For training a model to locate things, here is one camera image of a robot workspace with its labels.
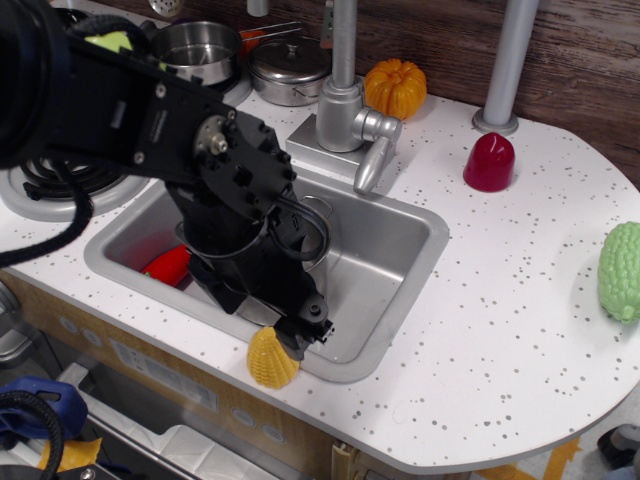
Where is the steel pot with lid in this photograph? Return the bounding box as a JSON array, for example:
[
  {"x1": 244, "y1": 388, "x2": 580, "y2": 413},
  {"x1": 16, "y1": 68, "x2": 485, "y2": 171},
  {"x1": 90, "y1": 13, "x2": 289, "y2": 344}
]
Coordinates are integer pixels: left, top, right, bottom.
[{"x1": 247, "y1": 35, "x2": 332, "y2": 107}]

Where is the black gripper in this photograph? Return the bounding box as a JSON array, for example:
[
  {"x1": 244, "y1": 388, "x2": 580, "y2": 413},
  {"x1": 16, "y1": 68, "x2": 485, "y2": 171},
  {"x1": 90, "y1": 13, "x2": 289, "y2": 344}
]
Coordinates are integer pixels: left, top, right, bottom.
[{"x1": 167, "y1": 171, "x2": 334, "y2": 361}]

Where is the silver slotted spoon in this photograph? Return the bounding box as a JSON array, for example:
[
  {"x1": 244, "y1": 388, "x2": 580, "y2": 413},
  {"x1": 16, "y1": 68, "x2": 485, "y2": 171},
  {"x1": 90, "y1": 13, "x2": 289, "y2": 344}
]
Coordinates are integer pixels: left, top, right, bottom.
[{"x1": 148, "y1": 0, "x2": 185, "y2": 18}]

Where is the dark red toy fruit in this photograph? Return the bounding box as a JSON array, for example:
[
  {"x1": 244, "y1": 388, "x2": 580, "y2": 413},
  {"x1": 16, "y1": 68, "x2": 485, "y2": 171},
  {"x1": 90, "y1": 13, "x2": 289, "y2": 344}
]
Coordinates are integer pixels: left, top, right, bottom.
[{"x1": 463, "y1": 132, "x2": 516, "y2": 193}]

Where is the green bumpy toy gourd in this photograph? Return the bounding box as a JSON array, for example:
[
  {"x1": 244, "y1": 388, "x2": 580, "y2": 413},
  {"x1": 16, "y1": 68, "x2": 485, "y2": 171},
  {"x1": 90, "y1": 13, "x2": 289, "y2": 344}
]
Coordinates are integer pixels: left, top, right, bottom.
[{"x1": 597, "y1": 222, "x2": 639, "y2": 324}]

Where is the red toy pepper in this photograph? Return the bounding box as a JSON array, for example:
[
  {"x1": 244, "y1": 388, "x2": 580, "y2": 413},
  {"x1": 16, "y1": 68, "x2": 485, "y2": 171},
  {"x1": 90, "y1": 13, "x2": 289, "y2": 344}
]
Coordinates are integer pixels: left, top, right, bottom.
[{"x1": 141, "y1": 245, "x2": 190, "y2": 287}]

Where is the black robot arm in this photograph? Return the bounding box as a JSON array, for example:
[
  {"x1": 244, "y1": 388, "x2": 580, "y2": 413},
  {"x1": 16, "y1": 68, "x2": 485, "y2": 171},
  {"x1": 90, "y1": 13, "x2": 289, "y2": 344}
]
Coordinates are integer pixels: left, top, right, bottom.
[{"x1": 1, "y1": 1, "x2": 332, "y2": 360}]

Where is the orange toy pumpkin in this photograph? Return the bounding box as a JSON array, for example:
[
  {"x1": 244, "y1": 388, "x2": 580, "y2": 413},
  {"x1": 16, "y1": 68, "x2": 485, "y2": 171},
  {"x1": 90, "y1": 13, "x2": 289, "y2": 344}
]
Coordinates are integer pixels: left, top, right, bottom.
[{"x1": 364, "y1": 58, "x2": 428, "y2": 120}]

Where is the blue clamp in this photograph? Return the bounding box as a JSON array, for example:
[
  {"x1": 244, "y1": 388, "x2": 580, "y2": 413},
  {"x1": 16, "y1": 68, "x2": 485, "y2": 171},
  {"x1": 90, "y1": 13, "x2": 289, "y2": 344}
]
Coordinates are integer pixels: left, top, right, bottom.
[{"x1": 1, "y1": 376, "x2": 88, "y2": 446}]

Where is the open steel pot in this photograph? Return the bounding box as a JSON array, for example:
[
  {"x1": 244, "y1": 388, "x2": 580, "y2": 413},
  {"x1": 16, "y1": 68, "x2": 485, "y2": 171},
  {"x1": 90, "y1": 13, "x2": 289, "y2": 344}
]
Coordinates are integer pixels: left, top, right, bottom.
[{"x1": 142, "y1": 21, "x2": 242, "y2": 85}]

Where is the black braided cable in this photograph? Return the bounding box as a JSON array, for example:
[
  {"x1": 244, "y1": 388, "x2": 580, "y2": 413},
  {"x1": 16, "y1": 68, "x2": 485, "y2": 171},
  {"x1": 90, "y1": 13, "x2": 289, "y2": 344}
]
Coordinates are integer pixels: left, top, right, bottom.
[{"x1": 0, "y1": 154, "x2": 96, "y2": 269}]

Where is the silver toy faucet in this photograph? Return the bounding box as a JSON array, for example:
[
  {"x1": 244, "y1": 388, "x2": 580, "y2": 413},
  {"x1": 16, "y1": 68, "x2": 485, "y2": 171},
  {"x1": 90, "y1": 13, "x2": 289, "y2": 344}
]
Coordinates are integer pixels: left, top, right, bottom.
[{"x1": 286, "y1": 1, "x2": 403, "y2": 195}]

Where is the grey toy sink basin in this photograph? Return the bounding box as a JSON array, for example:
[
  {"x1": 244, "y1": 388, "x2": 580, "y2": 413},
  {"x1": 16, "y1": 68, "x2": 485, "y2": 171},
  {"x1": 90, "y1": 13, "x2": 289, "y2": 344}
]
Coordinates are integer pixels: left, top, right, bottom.
[{"x1": 85, "y1": 169, "x2": 449, "y2": 383}]

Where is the toy oven door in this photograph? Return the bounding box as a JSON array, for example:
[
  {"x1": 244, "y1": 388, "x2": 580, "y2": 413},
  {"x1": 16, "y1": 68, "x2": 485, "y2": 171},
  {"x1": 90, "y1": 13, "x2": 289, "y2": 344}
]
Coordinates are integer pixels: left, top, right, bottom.
[{"x1": 48, "y1": 336, "x2": 334, "y2": 479}]

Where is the yellow toy corn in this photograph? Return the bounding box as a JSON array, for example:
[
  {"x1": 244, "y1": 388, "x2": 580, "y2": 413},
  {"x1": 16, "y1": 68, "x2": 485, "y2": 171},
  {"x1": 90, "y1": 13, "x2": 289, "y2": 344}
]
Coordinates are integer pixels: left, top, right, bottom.
[{"x1": 247, "y1": 327, "x2": 300, "y2": 389}]

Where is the grey toy stove burner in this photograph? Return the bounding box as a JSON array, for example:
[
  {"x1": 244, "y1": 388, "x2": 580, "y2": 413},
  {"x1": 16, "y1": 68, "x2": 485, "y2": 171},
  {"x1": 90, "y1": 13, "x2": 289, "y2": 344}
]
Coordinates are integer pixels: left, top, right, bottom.
[{"x1": 1, "y1": 159, "x2": 147, "y2": 222}]

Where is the grey support pole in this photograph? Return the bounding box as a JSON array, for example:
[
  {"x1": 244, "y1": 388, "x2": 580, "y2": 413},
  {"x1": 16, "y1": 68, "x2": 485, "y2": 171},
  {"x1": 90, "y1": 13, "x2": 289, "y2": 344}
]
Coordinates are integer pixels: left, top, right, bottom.
[{"x1": 472, "y1": 0, "x2": 539, "y2": 135}]

